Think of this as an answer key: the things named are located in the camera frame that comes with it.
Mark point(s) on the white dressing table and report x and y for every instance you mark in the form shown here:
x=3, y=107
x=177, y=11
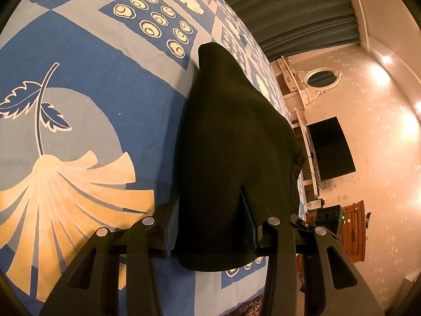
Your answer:
x=289, y=79

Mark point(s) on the brown wooden cabinet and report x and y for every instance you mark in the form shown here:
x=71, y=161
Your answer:
x=355, y=233

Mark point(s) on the blue leaf-print bedsheet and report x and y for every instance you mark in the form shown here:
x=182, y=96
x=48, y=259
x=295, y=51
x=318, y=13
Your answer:
x=98, y=72

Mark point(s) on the black pants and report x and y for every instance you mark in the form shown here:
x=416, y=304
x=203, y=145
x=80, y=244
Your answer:
x=236, y=138

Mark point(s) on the white oval wall mirror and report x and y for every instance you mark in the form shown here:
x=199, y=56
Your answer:
x=321, y=79

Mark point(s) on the black flat television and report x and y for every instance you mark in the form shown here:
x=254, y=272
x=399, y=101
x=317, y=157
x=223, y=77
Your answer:
x=332, y=148

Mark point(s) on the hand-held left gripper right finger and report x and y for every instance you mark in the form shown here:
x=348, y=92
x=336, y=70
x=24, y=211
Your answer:
x=248, y=217

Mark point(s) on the white television console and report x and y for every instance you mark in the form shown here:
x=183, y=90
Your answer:
x=310, y=158

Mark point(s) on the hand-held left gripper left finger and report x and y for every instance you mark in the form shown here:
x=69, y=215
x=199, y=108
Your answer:
x=172, y=223

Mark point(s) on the dark green curtain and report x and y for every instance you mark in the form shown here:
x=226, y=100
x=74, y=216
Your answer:
x=296, y=10

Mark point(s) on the small white box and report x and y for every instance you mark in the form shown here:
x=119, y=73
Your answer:
x=315, y=204

